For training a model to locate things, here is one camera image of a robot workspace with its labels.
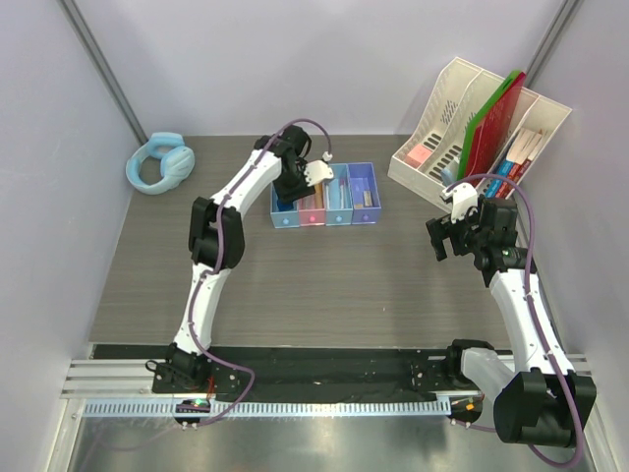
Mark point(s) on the light blue drawer box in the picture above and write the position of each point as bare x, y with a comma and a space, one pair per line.
285, 219

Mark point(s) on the magenta capped white pen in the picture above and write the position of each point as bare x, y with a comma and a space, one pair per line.
341, 191

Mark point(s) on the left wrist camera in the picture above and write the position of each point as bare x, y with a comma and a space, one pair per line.
318, 171

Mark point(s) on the red perforated board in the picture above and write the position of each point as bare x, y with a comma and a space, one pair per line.
494, 133

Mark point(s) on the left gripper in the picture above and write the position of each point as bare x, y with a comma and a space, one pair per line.
295, 194

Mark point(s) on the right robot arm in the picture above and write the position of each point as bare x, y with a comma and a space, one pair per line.
540, 400

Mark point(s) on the green board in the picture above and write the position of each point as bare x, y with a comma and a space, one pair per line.
486, 108

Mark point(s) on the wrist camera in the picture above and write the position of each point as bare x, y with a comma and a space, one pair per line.
318, 171
462, 197

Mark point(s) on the blue pencil sharpener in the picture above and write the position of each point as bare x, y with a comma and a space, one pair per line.
284, 207

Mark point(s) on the white file organizer rack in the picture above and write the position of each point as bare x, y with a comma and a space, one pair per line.
470, 116

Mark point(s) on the teal blue drawer box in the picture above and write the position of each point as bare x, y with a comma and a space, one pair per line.
337, 197

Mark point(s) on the purple drawer box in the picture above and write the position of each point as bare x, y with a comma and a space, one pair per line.
362, 178

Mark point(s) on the brown capped white pen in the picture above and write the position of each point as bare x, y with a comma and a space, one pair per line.
328, 197

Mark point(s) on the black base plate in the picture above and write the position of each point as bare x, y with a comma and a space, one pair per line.
300, 374

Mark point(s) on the slotted cable duct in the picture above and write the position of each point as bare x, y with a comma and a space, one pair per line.
179, 408

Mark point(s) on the pink drawer box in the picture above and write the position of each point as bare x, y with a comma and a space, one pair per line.
308, 214

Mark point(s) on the pink notepad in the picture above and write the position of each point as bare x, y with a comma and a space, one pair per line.
418, 155

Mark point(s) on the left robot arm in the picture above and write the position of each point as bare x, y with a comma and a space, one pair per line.
217, 244

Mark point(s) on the light blue item in rack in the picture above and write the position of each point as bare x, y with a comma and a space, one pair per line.
448, 175

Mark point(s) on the books in rack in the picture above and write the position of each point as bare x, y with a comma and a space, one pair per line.
520, 152

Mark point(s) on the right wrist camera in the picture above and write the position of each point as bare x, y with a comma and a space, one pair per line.
462, 197

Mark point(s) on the light blue headphones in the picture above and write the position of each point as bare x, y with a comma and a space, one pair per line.
176, 163

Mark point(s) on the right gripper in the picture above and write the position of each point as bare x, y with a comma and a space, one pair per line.
436, 228

